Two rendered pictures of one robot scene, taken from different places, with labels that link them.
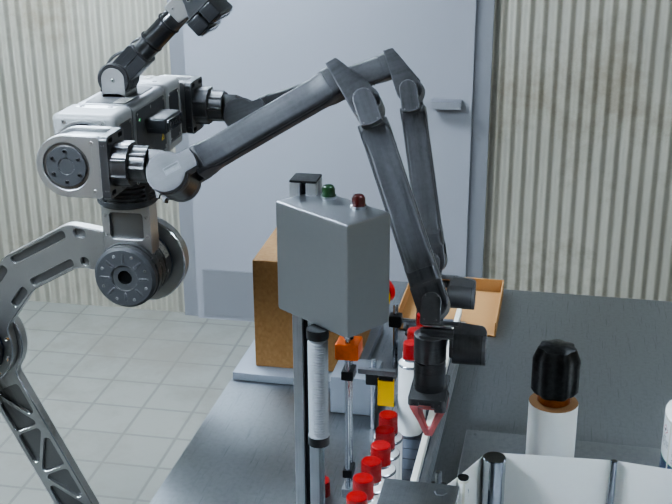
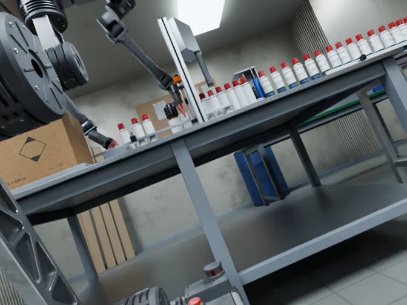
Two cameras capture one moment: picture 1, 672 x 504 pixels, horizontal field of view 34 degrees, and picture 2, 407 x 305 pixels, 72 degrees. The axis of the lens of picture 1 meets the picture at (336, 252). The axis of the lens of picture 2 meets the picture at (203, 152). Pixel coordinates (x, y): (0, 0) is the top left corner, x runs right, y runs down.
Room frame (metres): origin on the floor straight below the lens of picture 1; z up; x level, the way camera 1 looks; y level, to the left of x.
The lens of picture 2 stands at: (2.20, 1.38, 0.61)
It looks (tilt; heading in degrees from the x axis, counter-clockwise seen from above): 6 degrees up; 253
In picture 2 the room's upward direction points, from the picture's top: 22 degrees counter-clockwise
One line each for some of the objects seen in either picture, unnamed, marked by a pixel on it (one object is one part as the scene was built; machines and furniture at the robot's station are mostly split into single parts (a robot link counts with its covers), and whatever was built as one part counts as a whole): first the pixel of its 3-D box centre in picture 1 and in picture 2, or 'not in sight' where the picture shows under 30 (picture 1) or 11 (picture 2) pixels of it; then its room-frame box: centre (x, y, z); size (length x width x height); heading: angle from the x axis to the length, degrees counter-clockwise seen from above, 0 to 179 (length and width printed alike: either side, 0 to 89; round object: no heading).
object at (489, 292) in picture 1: (451, 303); not in sight; (2.71, -0.31, 0.85); 0.30 x 0.26 x 0.04; 168
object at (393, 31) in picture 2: not in sight; (397, 37); (0.39, 0.19, 0.98); 0.05 x 0.05 x 0.20
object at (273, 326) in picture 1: (316, 293); (45, 153); (2.46, 0.05, 0.99); 0.30 x 0.24 x 0.27; 169
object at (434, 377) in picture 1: (429, 377); (178, 98); (1.74, -0.17, 1.12); 0.10 x 0.07 x 0.07; 169
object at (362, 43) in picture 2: not in sight; (365, 49); (0.62, 0.14, 0.98); 0.05 x 0.05 x 0.20
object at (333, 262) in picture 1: (333, 261); (181, 41); (1.65, 0.00, 1.38); 0.17 x 0.10 x 0.19; 43
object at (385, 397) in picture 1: (385, 391); not in sight; (1.74, -0.09, 1.09); 0.03 x 0.01 x 0.06; 78
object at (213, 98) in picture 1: (207, 105); not in sight; (2.48, 0.29, 1.45); 0.09 x 0.08 x 0.12; 169
